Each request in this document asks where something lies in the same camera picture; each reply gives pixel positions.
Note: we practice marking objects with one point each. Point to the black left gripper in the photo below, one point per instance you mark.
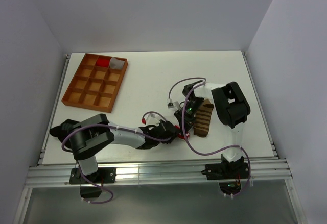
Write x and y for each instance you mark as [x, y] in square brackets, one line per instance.
[173, 134]

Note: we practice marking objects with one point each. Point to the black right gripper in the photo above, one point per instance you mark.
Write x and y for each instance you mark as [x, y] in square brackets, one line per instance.
[188, 122]

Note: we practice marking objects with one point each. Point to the brown beige striped sock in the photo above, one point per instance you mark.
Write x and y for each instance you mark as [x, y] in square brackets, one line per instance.
[203, 119]

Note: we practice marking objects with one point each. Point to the red white striped sock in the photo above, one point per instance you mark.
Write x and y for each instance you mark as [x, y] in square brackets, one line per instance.
[180, 134]

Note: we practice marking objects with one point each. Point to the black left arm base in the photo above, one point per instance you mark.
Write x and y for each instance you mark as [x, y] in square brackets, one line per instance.
[92, 186]

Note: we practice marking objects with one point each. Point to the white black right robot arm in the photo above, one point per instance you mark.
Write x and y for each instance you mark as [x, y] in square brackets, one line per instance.
[232, 110]

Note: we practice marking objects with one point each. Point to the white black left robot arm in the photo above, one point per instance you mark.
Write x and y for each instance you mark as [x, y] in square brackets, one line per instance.
[85, 139]

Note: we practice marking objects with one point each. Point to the brown wooden compartment tray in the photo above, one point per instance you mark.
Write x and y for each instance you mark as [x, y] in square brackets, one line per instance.
[93, 87]

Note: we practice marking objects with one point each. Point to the rolled grey sock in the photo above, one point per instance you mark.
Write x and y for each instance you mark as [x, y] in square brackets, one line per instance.
[115, 63]

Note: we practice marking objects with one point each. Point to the rolled red sock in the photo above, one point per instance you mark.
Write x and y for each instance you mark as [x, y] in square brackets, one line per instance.
[103, 62]

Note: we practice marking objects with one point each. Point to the black patterned sock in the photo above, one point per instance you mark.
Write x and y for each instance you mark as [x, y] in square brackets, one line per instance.
[62, 130]

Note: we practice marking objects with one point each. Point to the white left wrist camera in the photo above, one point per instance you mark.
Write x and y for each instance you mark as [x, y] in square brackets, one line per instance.
[149, 119]

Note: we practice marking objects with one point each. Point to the aluminium front rail frame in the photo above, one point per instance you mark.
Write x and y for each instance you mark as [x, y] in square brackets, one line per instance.
[152, 173]

